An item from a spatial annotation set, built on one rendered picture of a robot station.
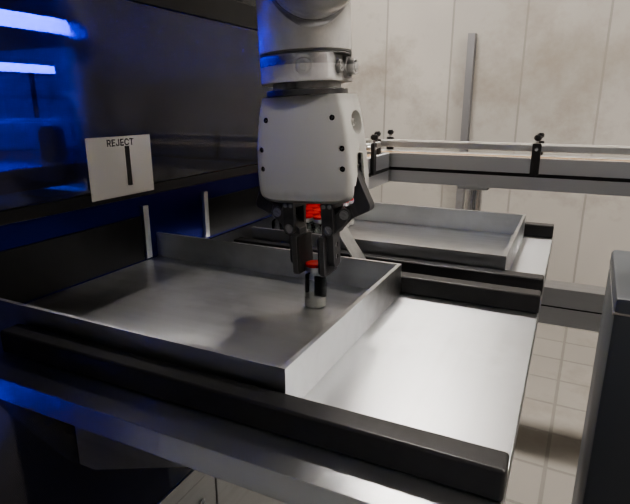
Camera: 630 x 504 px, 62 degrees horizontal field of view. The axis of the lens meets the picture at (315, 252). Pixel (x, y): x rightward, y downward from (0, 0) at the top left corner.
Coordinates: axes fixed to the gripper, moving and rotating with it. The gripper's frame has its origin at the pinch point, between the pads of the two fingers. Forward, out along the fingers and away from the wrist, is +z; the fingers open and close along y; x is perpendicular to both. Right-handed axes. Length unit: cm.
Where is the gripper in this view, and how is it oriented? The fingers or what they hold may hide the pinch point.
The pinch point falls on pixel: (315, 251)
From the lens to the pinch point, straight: 52.2
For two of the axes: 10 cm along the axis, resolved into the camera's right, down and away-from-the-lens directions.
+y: -9.0, -0.7, 4.3
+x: -4.3, 2.5, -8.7
